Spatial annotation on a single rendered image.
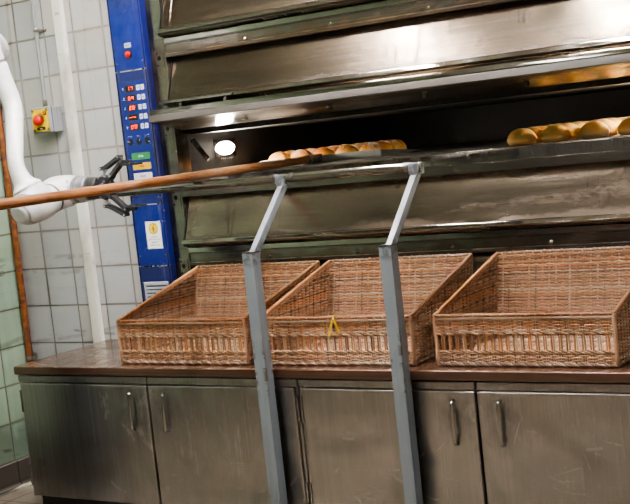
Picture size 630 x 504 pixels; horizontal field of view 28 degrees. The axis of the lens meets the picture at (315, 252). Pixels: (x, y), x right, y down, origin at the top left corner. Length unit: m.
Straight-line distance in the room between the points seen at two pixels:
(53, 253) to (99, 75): 0.77
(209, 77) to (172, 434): 1.30
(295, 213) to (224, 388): 0.74
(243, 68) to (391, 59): 0.61
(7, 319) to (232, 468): 1.54
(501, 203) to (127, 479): 1.57
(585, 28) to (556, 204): 0.54
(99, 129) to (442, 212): 1.50
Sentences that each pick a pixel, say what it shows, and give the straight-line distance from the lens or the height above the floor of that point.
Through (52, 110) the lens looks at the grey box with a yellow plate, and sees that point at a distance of 5.04.
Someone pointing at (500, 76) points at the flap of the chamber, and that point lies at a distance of 3.86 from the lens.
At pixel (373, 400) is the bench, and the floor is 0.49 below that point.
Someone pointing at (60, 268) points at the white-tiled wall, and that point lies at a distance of 5.17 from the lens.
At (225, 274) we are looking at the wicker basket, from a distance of 4.58.
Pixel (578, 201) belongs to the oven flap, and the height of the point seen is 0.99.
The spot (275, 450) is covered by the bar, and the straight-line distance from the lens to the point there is 3.92.
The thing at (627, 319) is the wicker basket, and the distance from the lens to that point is 3.52.
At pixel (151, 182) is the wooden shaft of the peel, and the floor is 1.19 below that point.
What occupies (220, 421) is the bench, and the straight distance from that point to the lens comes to 4.08.
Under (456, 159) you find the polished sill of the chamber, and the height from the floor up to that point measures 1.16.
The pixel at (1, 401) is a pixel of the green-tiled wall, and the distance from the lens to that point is 5.27.
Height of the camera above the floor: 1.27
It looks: 5 degrees down
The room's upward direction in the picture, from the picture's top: 6 degrees counter-clockwise
